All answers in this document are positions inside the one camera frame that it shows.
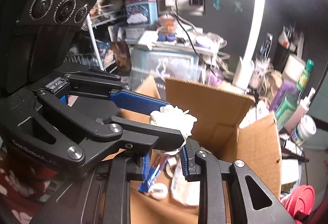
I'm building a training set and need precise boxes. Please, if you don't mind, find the cream fabric flower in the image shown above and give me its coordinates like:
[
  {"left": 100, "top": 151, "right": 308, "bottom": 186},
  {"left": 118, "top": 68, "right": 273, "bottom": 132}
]
[{"left": 149, "top": 104, "right": 197, "bottom": 156}]

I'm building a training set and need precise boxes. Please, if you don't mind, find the clear plastic bag stack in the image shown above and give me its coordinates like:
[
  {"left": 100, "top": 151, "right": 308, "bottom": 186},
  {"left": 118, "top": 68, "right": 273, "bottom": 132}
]
[{"left": 129, "top": 48, "right": 206, "bottom": 91}]

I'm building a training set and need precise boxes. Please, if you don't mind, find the white pill jar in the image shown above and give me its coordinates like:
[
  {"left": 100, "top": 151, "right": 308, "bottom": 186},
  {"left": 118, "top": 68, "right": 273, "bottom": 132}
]
[{"left": 291, "top": 115, "right": 317, "bottom": 146}]

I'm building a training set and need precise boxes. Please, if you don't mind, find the white wire rack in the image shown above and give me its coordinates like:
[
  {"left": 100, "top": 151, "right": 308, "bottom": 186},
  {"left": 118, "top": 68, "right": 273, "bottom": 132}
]
[{"left": 65, "top": 0, "right": 126, "bottom": 70}]

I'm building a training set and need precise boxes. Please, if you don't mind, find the anime art standee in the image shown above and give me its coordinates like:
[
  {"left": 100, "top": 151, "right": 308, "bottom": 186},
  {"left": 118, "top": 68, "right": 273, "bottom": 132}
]
[{"left": 111, "top": 41, "right": 132, "bottom": 76}]

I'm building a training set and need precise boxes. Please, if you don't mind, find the clear tape roll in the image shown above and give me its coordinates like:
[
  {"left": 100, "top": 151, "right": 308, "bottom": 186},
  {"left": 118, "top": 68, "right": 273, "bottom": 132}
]
[{"left": 165, "top": 155, "right": 179, "bottom": 179}]

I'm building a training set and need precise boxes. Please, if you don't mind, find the red lid cup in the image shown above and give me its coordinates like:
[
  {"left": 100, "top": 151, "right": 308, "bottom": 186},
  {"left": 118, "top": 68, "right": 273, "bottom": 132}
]
[{"left": 280, "top": 185, "right": 315, "bottom": 223}]

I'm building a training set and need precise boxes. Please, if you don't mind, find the green glass bottle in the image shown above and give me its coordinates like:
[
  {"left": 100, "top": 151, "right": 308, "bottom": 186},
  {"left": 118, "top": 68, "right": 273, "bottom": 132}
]
[{"left": 275, "top": 59, "right": 314, "bottom": 131}]

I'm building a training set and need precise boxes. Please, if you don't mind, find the black power cable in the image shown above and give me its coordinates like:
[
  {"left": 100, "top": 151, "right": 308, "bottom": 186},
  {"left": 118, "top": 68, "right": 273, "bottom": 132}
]
[{"left": 174, "top": 0, "right": 214, "bottom": 71}]

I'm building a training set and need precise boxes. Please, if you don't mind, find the purple card pack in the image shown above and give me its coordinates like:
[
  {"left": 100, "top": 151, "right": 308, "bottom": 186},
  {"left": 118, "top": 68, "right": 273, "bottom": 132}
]
[{"left": 269, "top": 80, "right": 296, "bottom": 111}]

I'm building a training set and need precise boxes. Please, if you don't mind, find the black camera module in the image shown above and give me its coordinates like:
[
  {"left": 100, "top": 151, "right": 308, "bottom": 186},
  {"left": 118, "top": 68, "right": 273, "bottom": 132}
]
[{"left": 1, "top": 0, "right": 97, "bottom": 97}]

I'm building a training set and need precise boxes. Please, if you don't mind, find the white tissue pack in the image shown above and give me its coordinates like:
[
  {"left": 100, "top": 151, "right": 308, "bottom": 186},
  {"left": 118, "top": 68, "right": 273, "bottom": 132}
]
[{"left": 171, "top": 161, "right": 200, "bottom": 206}]

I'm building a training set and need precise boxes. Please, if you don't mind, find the brown cardboard box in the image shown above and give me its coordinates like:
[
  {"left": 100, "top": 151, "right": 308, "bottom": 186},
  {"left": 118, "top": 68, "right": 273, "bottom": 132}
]
[{"left": 102, "top": 74, "right": 282, "bottom": 224}]

